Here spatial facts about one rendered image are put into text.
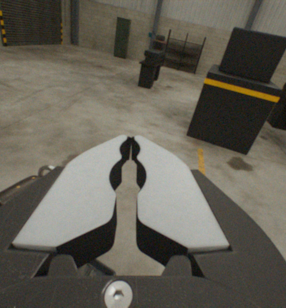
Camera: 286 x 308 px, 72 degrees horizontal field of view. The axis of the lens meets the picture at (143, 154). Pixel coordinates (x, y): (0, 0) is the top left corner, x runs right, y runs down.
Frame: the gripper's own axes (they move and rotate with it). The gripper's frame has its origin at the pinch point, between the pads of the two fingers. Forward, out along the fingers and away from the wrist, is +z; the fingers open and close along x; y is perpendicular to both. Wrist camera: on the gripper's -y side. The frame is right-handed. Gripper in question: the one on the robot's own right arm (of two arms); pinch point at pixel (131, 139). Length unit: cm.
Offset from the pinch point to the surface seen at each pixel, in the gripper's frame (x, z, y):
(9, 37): -530, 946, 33
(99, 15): -228, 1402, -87
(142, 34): 24, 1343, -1
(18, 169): -135, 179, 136
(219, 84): 142, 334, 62
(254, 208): 155, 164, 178
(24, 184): -35, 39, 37
